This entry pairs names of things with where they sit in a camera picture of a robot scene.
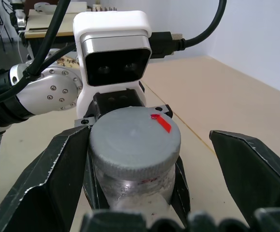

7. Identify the clear jar with white contents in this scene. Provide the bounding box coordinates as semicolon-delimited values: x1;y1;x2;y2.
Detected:
92;162;177;216

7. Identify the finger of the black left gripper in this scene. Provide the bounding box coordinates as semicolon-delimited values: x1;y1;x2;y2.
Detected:
83;151;111;211
169;158;192;228

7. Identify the light wooden background table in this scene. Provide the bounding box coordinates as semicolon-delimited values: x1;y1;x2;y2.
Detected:
24;9;76;39

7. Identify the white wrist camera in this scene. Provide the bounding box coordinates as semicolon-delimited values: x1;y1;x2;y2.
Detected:
72;10;152;119

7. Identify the black camera plug cable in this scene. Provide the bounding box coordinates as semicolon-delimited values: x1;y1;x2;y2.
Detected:
150;0;227;59

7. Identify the grey screw lid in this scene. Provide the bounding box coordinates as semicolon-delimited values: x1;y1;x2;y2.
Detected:
89;106;182;179

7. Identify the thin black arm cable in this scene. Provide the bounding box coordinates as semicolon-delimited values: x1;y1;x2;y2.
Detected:
0;43;77;105

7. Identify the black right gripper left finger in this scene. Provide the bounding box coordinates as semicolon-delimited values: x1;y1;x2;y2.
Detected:
0;125;94;232

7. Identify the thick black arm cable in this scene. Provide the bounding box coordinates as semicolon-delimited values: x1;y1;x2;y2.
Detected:
24;0;71;78

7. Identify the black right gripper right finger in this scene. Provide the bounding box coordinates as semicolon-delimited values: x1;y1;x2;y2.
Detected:
209;130;280;227

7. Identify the patterned wooden board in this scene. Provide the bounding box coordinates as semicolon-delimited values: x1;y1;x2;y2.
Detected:
57;54;80;69

